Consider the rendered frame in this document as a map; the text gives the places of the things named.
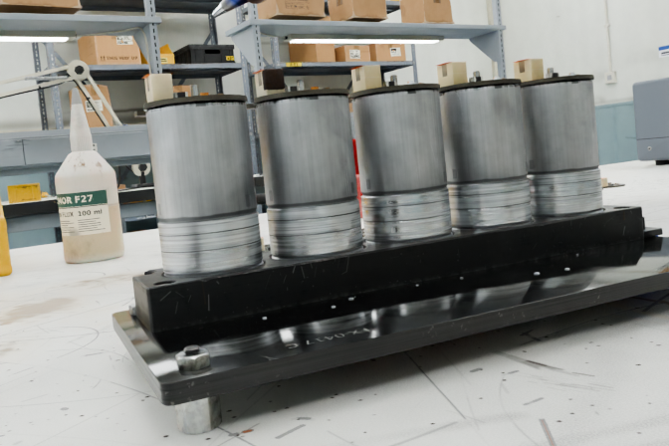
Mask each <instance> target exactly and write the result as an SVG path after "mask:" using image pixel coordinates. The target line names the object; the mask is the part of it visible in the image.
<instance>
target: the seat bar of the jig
mask: <svg viewBox="0 0 669 446"><path fill-rule="evenodd" d="M602 209H603V211H602V212H597V213H592V214H585V215H576V216H564V217H532V219H531V220H532V221H533V222H532V223H529V224H525V225H520V226H514V227H506V228H496V229H482V230H454V229H452V231H451V232H452V233H453V235H452V236H449V237H445V238H440V239H435V240H429V241H421V242H412V243H399V244H370V243H365V240H366V239H365V237H362V240H363V244H362V246H363V249H362V250H360V251H356V252H353V253H348V254H343V255H338V256H331V257H324V258H315V259H303V260H277V259H272V255H273V254H271V251H269V252H263V260H262V261H263V262H264V265H262V266H259V267H256V268H253V269H249V270H245V271H240V272H235V273H229V274H223V275H216V276H207V277H196V278H166V277H164V273H165V272H163V268H160V269H153V270H148V271H146V272H144V275H143V276H136V277H132V283H133V291H134V300H135V308H136V316H137V317H138V318H139V320H140V321H141V322H142V323H143V324H144V325H145V326H146V327H147V329H148V330H149V331H150V332H151V333H160V332H165V331H170V330H175V329H180V328H186V327H191V326H196V325H201V324H206V323H212V322H217V321H222V320H227V319H232V318H237V317H243V316H248V315H253V314H258V313H262V312H268V311H273V310H278V309H283V308H288V307H294V306H299V305H304V304H309V303H314V302H320V301H325V300H330V299H335V298H340V297H346V296H351V295H356V294H361V293H366V292H372V291H377V290H382V289H387V288H392V287H398V286H403V285H408V284H413V283H418V282H424V281H429V280H434V279H439V278H444V277H450V276H455V275H460V274H465V273H470V272H475V271H481V270H486V269H491V268H496V267H501V266H507V265H512V264H517V263H522V262H527V261H533V260H537V259H542V258H547V257H552V256H558V255H563V254H568V253H573V252H578V251H584V250H589V249H594V248H599V247H604V246H610V245H615V244H620V243H625V242H630V241H636V240H641V239H644V231H643V218H642V207H641V206H618V205H603V207H602Z"/></svg>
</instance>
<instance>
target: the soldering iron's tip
mask: <svg viewBox="0 0 669 446"><path fill-rule="evenodd" d="M246 3H249V2H248V1H247V0H222V2H221V3H220V4H219V6H218V7H217V8H216V9H215V11H214V12H213V13H212V15H213V16H214V17H215V18H217V17H219V16H221V15H223V14H225V13H227V12H229V11H232V10H234V9H236V8H238V7H240V6H242V5H244V4H246Z"/></svg>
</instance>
